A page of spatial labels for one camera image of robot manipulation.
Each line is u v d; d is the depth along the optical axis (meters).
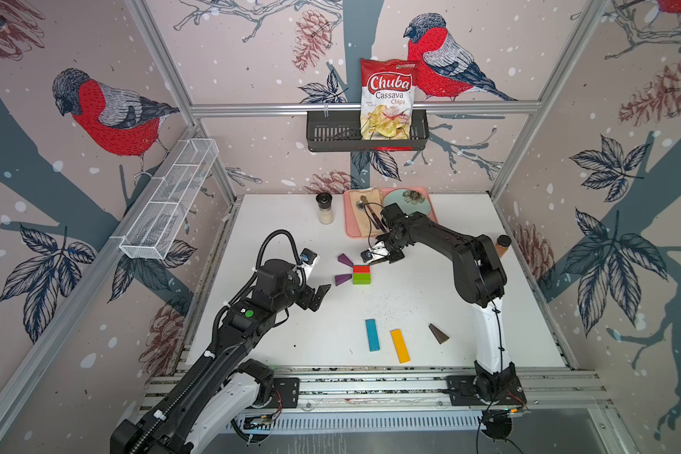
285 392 0.73
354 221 1.22
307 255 0.66
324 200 1.04
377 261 0.89
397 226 0.78
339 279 0.94
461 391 0.73
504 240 0.95
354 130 1.04
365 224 1.10
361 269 0.95
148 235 0.70
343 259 0.99
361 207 1.15
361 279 0.95
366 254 0.86
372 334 0.83
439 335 0.82
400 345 0.82
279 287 0.60
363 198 1.21
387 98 0.84
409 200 1.18
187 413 0.42
